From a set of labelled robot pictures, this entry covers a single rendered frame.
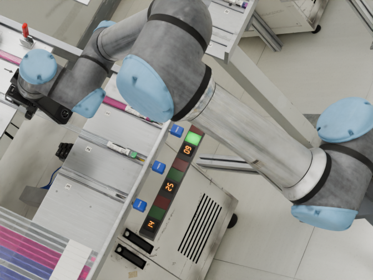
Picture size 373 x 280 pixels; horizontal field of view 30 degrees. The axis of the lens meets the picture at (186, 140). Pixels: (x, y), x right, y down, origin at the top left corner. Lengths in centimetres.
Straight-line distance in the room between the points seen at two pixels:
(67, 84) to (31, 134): 104
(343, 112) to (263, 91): 87
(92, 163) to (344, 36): 131
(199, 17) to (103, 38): 36
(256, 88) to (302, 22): 62
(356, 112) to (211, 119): 31
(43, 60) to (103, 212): 44
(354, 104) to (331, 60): 134
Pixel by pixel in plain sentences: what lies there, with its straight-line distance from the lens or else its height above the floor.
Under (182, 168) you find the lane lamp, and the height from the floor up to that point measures 65.
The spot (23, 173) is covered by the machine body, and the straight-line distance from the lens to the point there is 244.
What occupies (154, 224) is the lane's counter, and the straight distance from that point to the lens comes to 175.
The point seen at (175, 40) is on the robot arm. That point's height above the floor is 115.
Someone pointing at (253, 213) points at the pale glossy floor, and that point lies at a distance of 249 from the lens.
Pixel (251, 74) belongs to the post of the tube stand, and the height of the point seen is 44.
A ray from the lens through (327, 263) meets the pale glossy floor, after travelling 223.
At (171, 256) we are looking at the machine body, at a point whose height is 24.
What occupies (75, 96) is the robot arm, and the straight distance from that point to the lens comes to 153.
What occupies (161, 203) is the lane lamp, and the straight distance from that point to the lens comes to 176.
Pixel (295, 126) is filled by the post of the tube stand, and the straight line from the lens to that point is 236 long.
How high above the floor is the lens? 173
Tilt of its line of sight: 36 degrees down
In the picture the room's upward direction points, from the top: 49 degrees counter-clockwise
